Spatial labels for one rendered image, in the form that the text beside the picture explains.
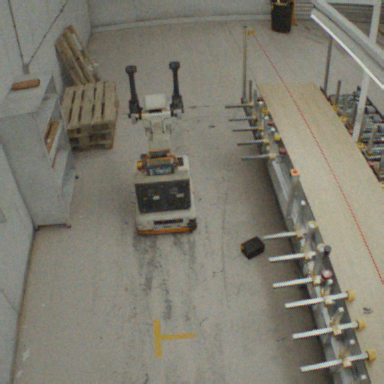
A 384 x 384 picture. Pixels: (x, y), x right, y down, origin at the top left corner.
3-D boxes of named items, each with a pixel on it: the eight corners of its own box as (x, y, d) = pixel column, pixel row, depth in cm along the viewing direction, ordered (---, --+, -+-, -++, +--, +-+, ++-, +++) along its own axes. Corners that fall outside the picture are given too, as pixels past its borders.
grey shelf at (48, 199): (35, 230, 464) (-7, 119, 359) (47, 180, 530) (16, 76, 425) (71, 228, 465) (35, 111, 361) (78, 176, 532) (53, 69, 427)
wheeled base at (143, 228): (198, 232, 450) (197, 215, 433) (137, 237, 448) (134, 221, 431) (192, 189, 500) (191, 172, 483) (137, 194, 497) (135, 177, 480)
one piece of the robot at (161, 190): (192, 218, 446) (188, 154, 390) (140, 222, 444) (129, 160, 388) (189, 196, 471) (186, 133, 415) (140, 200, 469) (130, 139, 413)
